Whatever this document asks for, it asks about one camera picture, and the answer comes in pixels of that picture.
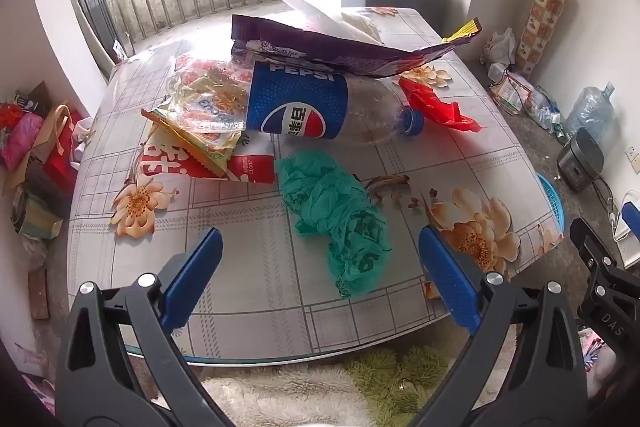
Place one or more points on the green white fuzzy garment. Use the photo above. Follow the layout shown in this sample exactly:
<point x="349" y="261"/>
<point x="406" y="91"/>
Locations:
<point x="390" y="372"/>

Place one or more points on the red crumpled wrapper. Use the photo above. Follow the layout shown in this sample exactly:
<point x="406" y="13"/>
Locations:
<point x="435" y="104"/>

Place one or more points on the yellow green snack packet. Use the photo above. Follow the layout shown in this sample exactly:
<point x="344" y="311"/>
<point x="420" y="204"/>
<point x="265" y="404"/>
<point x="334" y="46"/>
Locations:
<point x="200" y="149"/>

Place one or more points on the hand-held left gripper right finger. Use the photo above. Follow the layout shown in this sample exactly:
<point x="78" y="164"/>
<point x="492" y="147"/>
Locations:
<point x="450" y="279"/>

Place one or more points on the pile of food packets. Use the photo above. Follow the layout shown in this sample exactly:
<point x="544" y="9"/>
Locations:
<point x="520" y="94"/>

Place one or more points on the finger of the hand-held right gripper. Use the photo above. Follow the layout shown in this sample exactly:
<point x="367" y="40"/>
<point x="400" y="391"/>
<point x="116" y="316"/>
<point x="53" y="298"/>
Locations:
<point x="602" y="257"/>

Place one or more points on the red white snack bag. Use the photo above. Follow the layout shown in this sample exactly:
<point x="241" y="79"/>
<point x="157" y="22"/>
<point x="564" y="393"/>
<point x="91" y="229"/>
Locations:
<point x="250" y="168"/>

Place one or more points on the plastic bottle with blue label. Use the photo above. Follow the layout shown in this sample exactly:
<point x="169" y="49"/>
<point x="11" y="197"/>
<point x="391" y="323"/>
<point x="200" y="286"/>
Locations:
<point x="300" y="107"/>

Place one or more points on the white power adapter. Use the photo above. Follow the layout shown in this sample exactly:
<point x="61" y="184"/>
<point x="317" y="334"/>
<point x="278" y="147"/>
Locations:
<point x="629" y="222"/>

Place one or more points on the floral tablecloth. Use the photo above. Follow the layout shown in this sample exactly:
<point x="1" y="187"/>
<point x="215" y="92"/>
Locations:
<point x="240" y="227"/>

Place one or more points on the black metal frame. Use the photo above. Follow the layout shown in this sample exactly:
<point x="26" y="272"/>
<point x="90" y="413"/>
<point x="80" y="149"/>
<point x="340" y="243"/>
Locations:
<point x="97" y="14"/>

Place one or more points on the blue plastic basket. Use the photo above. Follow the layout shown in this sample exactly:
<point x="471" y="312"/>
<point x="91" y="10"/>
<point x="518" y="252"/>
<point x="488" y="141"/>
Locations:
<point x="552" y="202"/>

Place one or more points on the red gift bag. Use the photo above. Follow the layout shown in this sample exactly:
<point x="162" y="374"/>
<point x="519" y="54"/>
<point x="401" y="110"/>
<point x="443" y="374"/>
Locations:
<point x="62" y="157"/>

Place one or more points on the red plastic bag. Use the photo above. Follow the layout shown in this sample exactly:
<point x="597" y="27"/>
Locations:
<point x="10" y="114"/>

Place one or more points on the grey rice cooker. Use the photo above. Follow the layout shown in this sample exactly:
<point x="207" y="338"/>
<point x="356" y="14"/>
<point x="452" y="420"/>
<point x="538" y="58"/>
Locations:
<point x="580" y="157"/>

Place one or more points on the clear water jug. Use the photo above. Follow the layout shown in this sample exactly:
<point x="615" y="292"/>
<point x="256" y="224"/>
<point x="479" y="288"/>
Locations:
<point x="592" y="107"/>

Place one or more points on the pink plastic bag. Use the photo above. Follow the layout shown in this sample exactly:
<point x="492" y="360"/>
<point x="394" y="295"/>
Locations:
<point x="22" y="139"/>

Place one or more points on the white wall socket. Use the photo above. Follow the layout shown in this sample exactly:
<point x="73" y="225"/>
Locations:
<point x="634" y="157"/>

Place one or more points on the tall patterned box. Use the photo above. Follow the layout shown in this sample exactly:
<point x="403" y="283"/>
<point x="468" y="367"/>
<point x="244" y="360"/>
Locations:
<point x="542" y="22"/>

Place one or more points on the white plastic bag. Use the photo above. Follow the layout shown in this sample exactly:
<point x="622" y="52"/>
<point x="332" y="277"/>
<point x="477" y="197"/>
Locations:
<point x="320" y="7"/>
<point x="500" y="47"/>

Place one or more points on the clear printed plastic bag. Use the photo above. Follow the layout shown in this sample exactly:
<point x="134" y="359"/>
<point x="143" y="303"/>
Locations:
<point x="200" y="94"/>

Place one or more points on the purple snack bag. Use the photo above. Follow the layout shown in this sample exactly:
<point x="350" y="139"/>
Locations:
<point x="350" y="52"/>

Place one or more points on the green plastic bag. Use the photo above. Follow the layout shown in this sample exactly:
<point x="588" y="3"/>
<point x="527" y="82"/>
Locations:
<point x="325" y="207"/>

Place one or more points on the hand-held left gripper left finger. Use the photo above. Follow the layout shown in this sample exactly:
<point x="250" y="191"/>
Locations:
<point x="195" y="279"/>

